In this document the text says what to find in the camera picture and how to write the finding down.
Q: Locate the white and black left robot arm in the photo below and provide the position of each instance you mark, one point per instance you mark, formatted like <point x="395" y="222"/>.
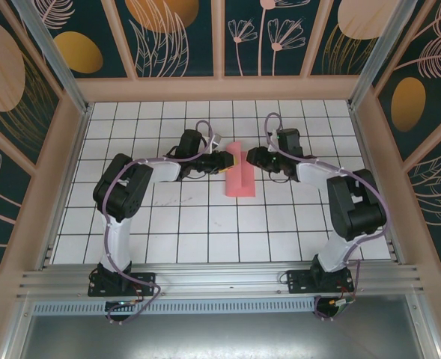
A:
<point x="117" y="239"/>

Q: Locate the pink paper sheet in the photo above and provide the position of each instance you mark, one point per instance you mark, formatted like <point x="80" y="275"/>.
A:
<point x="239" y="187"/>

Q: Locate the aluminium corner post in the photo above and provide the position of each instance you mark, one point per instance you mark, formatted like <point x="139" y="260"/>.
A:
<point x="373" y="63"/>
<point x="61" y="71"/>

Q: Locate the aluminium mounting rail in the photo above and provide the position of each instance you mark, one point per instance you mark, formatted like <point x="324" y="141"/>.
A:
<point x="220" y="276"/>

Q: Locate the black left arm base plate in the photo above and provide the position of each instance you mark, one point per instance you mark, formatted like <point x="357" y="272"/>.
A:
<point x="145" y="280"/>

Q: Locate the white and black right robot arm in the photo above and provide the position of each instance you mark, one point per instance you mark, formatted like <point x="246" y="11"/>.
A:
<point x="340" y="247"/>

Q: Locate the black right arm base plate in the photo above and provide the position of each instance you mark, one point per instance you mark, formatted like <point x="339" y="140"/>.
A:
<point x="298" y="280"/>

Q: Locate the small green circuit board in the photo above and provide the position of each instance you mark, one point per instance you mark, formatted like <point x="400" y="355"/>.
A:
<point x="345" y="303"/>

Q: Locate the aluminium side rail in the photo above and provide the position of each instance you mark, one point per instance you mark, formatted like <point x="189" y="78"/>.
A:
<point x="47" y="258"/>
<point x="394" y="254"/>

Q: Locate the grey metal sheet panel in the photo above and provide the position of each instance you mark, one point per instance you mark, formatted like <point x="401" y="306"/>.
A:
<point x="220" y="336"/>

